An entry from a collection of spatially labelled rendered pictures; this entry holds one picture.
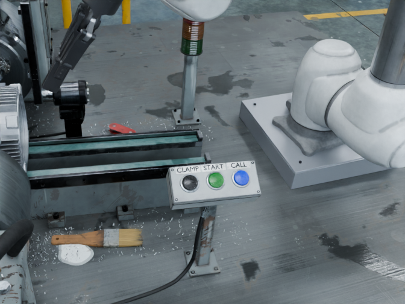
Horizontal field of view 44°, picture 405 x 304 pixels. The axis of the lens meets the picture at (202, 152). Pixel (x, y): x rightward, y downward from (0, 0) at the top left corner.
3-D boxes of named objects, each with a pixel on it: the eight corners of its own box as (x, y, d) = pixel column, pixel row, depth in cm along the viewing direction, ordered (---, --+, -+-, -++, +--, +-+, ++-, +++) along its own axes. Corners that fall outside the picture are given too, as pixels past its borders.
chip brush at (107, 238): (50, 250, 112) (50, 247, 112) (52, 233, 116) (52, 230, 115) (143, 246, 115) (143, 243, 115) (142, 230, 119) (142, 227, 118)
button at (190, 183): (182, 193, 94) (183, 190, 92) (179, 178, 95) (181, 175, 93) (197, 191, 94) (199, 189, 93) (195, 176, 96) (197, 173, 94)
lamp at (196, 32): (184, 41, 136) (185, 25, 133) (179, 31, 141) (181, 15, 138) (205, 40, 138) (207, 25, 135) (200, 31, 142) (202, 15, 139)
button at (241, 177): (233, 188, 96) (235, 185, 94) (231, 173, 97) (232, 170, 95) (248, 186, 97) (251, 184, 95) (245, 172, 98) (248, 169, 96)
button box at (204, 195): (170, 210, 96) (173, 202, 91) (165, 175, 99) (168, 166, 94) (255, 201, 100) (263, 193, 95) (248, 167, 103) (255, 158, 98)
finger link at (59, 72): (72, 57, 95) (72, 65, 93) (60, 78, 98) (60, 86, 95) (64, 53, 95) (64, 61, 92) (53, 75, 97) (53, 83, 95)
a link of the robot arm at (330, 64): (322, 94, 150) (339, 25, 136) (363, 127, 138) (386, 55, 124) (277, 106, 144) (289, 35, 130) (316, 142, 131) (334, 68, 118)
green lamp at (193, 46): (182, 56, 139) (184, 41, 136) (179, 46, 143) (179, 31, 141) (204, 55, 140) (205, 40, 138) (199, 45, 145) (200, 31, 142)
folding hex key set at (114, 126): (138, 136, 147) (138, 131, 146) (132, 142, 145) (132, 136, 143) (113, 126, 150) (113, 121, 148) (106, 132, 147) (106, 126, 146)
